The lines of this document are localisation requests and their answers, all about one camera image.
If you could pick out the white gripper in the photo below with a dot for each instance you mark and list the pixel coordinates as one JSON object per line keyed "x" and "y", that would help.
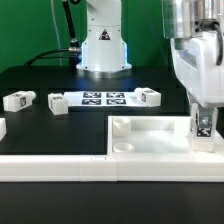
{"x": 195, "y": 67}

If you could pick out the white square tabletop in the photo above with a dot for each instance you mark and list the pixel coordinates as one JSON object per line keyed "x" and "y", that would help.
{"x": 149, "y": 134}

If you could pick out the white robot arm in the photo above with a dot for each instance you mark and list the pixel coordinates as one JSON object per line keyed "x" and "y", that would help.
{"x": 195, "y": 29}

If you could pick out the white obstacle right bar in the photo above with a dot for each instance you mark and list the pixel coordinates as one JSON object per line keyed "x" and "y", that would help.
{"x": 218, "y": 144}

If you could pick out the white obstacle bar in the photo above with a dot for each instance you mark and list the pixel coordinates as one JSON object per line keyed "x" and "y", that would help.
{"x": 218, "y": 144}
{"x": 3, "y": 129}
{"x": 196, "y": 168}

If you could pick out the white fiducial marker sheet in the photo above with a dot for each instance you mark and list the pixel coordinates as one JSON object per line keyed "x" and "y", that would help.
{"x": 101, "y": 99}

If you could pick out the white obstacle front bar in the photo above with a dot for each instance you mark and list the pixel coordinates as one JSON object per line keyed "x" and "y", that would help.
{"x": 196, "y": 168}

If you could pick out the white obstacle left bar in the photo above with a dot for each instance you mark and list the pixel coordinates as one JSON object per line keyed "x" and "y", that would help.
{"x": 3, "y": 129}

